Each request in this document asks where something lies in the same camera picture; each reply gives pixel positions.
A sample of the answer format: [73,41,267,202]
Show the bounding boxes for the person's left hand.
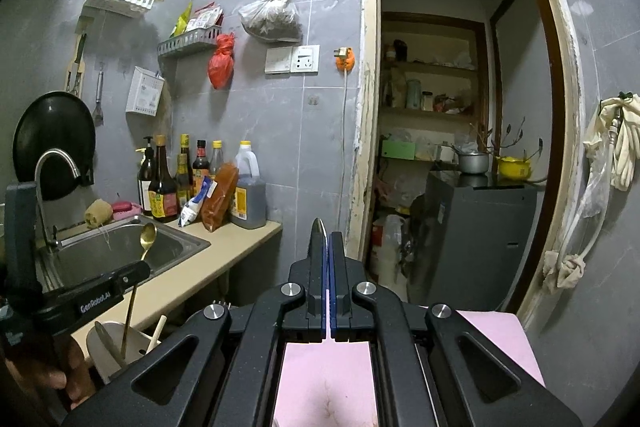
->
[0,336,96,408]

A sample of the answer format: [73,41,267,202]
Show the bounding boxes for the worn wooden door frame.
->
[347,0,586,324]

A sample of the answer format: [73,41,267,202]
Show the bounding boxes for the dry plant twigs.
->
[474,116,544,158]

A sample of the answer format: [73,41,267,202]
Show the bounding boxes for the white wall box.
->
[124,65,166,116]

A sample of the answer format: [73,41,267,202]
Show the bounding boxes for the grey cabinet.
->
[407,171,544,312]

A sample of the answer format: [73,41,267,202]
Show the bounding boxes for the beige kitchen counter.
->
[70,219,284,359]

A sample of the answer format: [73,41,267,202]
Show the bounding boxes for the wooden shelf unit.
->
[379,11,489,168]

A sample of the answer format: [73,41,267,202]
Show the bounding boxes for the white wall switch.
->
[264,46,294,74]

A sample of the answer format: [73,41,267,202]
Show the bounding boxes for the clear bottle yellow cap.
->
[209,140,225,180]

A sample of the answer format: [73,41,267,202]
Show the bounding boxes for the pink tablecloth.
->
[272,309,546,427]

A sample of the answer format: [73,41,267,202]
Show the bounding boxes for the white power cable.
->
[339,70,351,208]

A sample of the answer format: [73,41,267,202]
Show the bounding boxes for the blue and white packet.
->
[178,176,219,228]

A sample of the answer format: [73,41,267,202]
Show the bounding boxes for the gold long-handled spoon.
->
[120,222,158,358]

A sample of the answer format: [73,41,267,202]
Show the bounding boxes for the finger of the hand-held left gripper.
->
[113,260,151,294]

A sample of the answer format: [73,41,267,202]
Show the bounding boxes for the orange plug holder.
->
[332,46,357,72]

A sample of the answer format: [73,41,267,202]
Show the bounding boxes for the grey corner shelf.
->
[157,26,224,59]

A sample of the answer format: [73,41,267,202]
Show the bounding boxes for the metal pot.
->
[452,146,491,176]

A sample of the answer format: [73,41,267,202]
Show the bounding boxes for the hanging metal spatula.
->
[92,69,106,127]

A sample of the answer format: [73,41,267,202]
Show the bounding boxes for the steel sink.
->
[35,215,212,293]

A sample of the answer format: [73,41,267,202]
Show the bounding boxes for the pink soap dish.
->
[110,200,144,221]

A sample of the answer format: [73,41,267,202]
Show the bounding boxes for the knotted cream cloth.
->
[542,249,586,293]

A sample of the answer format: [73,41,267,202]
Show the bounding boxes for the green box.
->
[380,139,417,162]

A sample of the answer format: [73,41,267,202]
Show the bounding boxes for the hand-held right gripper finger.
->
[62,240,329,427]
[329,231,584,427]

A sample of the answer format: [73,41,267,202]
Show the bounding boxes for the large dark oil jug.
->
[229,140,268,230]

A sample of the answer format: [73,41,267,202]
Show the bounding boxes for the loofah sponge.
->
[83,199,112,229]

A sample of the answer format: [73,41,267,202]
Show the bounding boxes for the white plastic bag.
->
[372,214,409,288]

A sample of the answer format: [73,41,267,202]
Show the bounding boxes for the silver spoon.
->
[93,320,126,371]
[309,217,330,259]

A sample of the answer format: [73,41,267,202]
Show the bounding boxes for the black wok pan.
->
[12,90,97,202]

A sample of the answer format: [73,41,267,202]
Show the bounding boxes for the white wall socket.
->
[290,44,321,74]

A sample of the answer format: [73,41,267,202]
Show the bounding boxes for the yellow-green snack packet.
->
[172,1,194,38]

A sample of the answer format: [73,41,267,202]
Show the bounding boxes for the red and white packets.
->
[186,4,224,33]

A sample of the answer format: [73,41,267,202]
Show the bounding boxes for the orange seasoning packet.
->
[199,162,240,233]

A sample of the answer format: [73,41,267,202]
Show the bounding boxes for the red plastic bag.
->
[207,32,236,90]

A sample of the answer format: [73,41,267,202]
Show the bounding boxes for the chrome faucet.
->
[33,148,84,248]

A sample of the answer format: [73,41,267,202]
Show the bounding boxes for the dark-capped sauce bottle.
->
[192,139,212,193]

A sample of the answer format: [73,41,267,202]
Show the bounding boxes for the white plastic utensil holder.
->
[85,319,161,386]

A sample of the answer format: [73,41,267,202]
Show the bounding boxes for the yellow-capped sauce bottle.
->
[174,134,195,208]

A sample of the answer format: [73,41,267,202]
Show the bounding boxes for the yellow bowl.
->
[496,155,533,180]

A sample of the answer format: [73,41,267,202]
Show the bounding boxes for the clear hanging plastic bag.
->
[237,0,304,44]

